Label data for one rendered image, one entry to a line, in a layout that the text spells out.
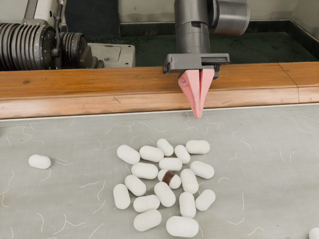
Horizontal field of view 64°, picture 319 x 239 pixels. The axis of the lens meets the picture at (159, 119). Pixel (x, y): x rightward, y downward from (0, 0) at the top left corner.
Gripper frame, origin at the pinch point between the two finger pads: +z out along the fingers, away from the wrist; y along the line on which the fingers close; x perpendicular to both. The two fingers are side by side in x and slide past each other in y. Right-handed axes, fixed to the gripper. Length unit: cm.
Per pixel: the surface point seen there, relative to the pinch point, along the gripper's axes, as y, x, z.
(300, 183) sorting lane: 12.2, -6.9, 11.5
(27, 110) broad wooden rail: -28.4, 4.2, -2.1
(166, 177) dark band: -6.9, -7.0, 9.2
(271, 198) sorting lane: 7.0, -8.0, 12.9
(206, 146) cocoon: -0.2, -4.0, 5.6
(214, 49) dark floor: 66, 163, -76
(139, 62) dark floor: 0, 151, -61
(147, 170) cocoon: -9.3, -6.2, 8.2
